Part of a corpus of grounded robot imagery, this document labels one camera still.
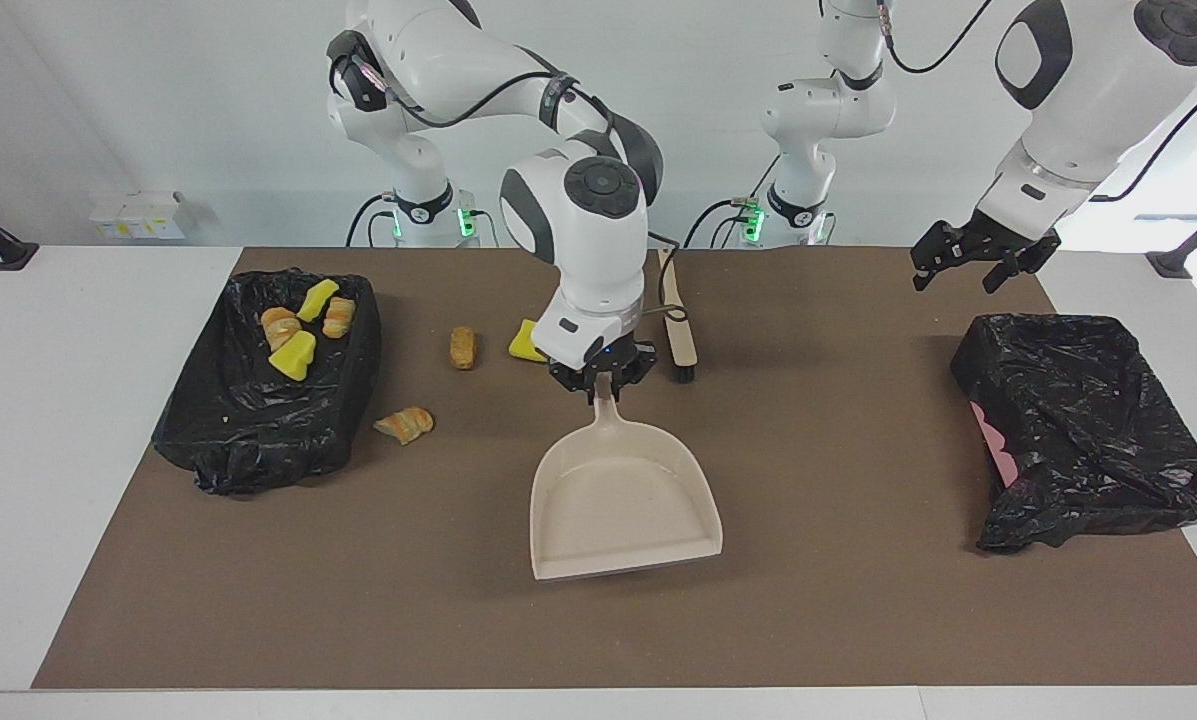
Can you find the notched yellow sponge piece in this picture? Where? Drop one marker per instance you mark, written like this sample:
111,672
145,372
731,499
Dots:
525,345

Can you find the white wall socket box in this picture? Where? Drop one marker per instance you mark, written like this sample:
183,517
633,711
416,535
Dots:
138,215

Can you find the yellow sponge with green layer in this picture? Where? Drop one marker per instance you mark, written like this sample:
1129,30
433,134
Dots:
316,299

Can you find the large yellow sponge piece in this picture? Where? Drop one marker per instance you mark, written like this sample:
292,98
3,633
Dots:
295,357

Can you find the pale striped bread piece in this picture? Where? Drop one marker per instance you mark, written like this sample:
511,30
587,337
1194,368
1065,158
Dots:
338,317

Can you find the pink bin with black bag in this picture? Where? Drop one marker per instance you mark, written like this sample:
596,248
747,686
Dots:
1078,400

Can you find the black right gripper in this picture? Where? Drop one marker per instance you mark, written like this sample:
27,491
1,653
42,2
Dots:
578,368

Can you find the orange striped bread piece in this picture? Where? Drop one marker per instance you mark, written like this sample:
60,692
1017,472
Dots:
404,425
280,327

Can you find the brown table mat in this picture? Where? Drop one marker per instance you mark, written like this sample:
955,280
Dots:
858,600

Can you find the beige plastic dustpan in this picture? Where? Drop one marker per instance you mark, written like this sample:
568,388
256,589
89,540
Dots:
618,500

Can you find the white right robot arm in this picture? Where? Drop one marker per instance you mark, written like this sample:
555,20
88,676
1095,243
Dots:
588,260

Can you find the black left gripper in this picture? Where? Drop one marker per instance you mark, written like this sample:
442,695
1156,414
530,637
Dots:
1008,245

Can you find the brown bread roll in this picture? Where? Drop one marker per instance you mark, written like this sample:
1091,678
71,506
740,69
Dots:
463,348

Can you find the beige brush with black bristles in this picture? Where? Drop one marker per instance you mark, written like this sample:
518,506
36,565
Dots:
680,340

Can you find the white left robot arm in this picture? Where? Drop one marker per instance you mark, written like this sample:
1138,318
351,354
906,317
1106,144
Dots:
1088,100

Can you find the blue bin with black bag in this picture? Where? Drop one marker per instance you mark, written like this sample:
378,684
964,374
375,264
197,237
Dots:
248,430

